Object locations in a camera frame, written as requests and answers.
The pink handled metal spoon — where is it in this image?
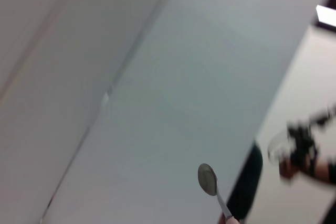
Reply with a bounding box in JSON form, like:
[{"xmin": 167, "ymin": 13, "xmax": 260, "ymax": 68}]
[{"xmin": 197, "ymin": 163, "xmax": 238, "ymax": 224}]

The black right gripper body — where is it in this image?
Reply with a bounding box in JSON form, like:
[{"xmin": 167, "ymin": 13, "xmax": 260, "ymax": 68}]
[{"xmin": 287, "ymin": 118, "xmax": 321, "ymax": 169}]

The bright white light panel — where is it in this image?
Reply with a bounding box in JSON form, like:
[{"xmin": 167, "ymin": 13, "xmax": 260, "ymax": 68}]
[{"xmin": 316, "ymin": 4, "xmax": 336, "ymax": 28}]

